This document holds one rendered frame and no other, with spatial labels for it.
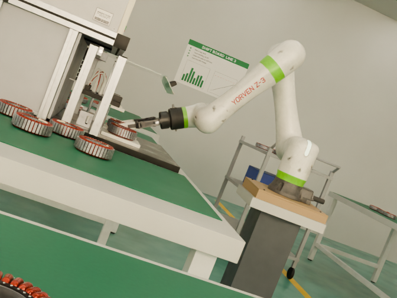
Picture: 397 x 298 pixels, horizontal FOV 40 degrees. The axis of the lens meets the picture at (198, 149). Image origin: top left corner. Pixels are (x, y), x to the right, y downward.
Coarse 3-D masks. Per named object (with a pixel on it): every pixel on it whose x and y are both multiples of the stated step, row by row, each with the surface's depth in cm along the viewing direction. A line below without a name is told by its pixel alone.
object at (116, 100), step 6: (84, 90) 197; (90, 96) 197; (96, 96) 198; (102, 96) 198; (114, 96) 199; (120, 96) 200; (90, 102) 198; (114, 102) 199; (120, 102) 200; (114, 108) 200; (120, 108) 200
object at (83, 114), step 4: (80, 112) 197; (84, 112) 197; (88, 112) 198; (80, 116) 197; (84, 116) 198; (92, 116) 198; (80, 120) 198; (84, 120) 198; (80, 124) 198; (84, 124) 198; (88, 124) 198
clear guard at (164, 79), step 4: (112, 56) 228; (116, 56) 219; (128, 60) 220; (132, 64) 230; (136, 64) 221; (140, 68) 235; (144, 68) 222; (148, 72) 243; (152, 72) 228; (156, 72) 223; (160, 76) 237; (164, 76) 224; (164, 80) 234; (164, 84) 241; (168, 84) 225; (168, 88) 232; (168, 92) 239; (172, 92) 226
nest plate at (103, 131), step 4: (104, 128) 209; (100, 132) 198; (104, 132) 196; (108, 132) 199; (108, 136) 196; (112, 136) 197; (116, 136) 198; (120, 140) 197; (124, 140) 197; (128, 140) 200; (132, 144) 198; (136, 144) 198
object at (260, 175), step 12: (240, 144) 512; (276, 156) 429; (252, 168) 496; (264, 168) 429; (336, 168) 435; (240, 180) 519; (264, 180) 472; (324, 192) 440; (216, 204) 515; (228, 216) 517; (240, 228) 432; (300, 252) 443; (288, 276) 444
